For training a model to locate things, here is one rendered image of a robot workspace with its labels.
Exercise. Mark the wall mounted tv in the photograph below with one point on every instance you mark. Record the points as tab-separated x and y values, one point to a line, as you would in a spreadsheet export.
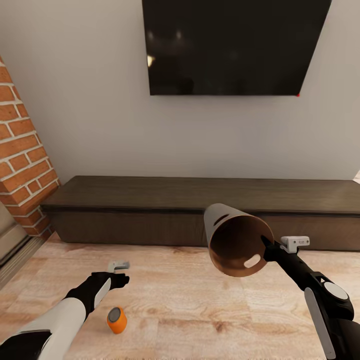
231	47

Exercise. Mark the wood fireplace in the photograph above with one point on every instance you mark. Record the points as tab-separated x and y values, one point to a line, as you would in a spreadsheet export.
16	246

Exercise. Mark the can of soda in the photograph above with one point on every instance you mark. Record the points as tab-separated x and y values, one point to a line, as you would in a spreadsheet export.
117	320

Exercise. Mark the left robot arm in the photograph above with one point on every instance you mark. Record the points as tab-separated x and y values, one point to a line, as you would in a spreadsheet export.
49	336

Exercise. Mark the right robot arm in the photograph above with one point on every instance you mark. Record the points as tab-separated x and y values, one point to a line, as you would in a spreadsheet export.
329	305

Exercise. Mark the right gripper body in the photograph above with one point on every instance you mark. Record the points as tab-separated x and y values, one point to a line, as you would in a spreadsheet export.
286	260

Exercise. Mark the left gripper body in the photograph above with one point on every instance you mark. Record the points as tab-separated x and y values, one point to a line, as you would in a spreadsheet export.
118	280

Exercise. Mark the trash can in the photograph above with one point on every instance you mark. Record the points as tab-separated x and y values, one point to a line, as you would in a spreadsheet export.
233	238

